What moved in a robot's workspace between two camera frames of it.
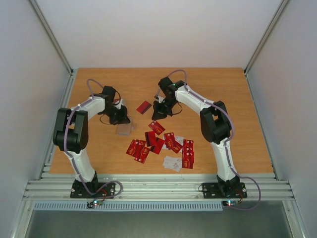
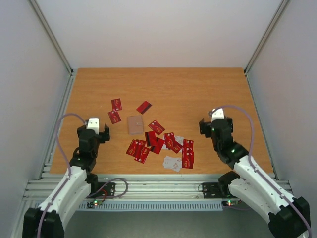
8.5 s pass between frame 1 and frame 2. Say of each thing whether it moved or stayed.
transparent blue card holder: moved
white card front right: stayed
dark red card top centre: stayed
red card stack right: stayed
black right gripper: moved
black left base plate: stayed
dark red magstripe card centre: stayed
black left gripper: moved
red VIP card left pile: stayed
